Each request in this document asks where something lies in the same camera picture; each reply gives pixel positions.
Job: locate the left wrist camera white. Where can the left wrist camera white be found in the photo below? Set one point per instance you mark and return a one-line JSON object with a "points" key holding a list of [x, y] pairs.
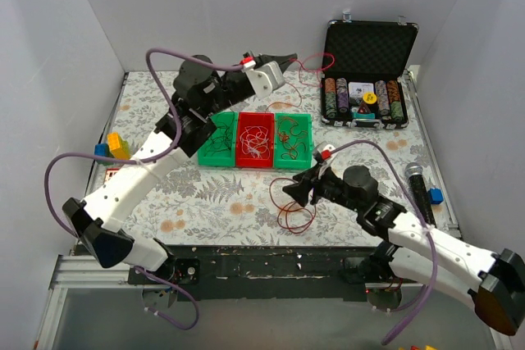
{"points": [[264, 79]]}

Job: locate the red white toy brick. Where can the red white toy brick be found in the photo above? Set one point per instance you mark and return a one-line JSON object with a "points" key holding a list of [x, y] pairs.
{"points": [[109, 173]]}

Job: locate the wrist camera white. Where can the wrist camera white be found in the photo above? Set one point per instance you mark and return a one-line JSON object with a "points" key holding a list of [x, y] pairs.
{"points": [[324, 155], [264, 79]]}

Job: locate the left green plastic bin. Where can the left green plastic bin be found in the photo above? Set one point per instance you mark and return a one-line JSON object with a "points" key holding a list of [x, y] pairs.
{"points": [[219, 149]]}

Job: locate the right green plastic bin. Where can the right green plastic bin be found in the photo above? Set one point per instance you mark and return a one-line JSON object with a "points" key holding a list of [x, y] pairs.
{"points": [[293, 141]]}

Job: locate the small blue cube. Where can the small blue cube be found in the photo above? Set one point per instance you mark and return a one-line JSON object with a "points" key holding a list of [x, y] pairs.
{"points": [[436, 196]]}

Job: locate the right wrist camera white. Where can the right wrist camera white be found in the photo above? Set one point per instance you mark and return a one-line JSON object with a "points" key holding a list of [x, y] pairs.
{"points": [[324, 155]]}

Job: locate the white card deck box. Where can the white card deck box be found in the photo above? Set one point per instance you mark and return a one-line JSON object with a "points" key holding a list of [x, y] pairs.
{"points": [[358, 89]]}

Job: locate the stacked colourful toy bricks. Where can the stacked colourful toy bricks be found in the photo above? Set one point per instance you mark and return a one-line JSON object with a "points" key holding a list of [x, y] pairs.
{"points": [[115, 147]]}

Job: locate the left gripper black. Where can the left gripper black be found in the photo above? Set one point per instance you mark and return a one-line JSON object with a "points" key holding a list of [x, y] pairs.
{"points": [[236, 85]]}

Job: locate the yellow round disc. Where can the yellow round disc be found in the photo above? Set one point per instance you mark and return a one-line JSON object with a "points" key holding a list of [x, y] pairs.
{"points": [[370, 98]]}

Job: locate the red plastic bin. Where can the red plastic bin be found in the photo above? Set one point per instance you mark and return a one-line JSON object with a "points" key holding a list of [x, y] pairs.
{"points": [[255, 140]]}

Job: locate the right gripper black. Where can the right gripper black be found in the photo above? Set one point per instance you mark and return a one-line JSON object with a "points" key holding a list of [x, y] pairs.
{"points": [[312, 185]]}

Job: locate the black microphone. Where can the black microphone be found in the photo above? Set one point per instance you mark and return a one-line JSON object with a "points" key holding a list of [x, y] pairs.
{"points": [[413, 173]]}

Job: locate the black poker chip case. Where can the black poker chip case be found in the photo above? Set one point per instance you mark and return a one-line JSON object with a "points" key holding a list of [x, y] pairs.
{"points": [[369, 52]]}

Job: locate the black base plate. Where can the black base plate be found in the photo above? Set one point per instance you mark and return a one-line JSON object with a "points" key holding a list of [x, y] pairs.
{"points": [[256, 272]]}

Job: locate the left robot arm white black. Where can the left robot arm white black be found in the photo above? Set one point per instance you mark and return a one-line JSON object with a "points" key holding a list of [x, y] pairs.
{"points": [[202, 89]]}

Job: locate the green plastic bin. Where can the green plastic bin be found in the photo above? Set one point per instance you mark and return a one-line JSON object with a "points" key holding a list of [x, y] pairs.
{"points": [[219, 149], [293, 141]]}

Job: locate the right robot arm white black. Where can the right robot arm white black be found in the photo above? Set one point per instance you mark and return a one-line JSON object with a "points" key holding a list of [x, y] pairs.
{"points": [[490, 283]]}

